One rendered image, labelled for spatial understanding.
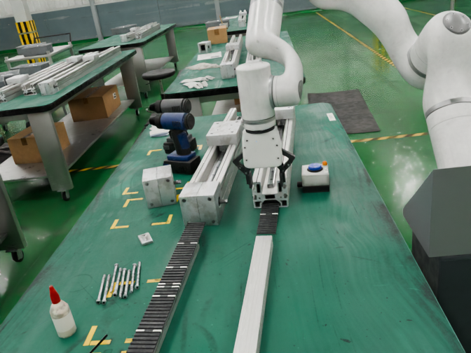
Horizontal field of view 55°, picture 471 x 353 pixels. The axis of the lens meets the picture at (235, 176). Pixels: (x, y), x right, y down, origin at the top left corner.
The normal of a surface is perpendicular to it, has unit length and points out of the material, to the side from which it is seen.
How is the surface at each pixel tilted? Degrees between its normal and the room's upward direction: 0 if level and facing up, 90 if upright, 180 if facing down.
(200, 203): 90
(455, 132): 50
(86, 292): 0
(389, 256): 0
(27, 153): 90
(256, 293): 0
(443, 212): 90
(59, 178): 90
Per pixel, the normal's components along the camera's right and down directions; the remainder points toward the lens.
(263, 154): -0.15, 0.40
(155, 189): 0.15, 0.38
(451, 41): -0.06, 0.19
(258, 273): -0.13, -0.91
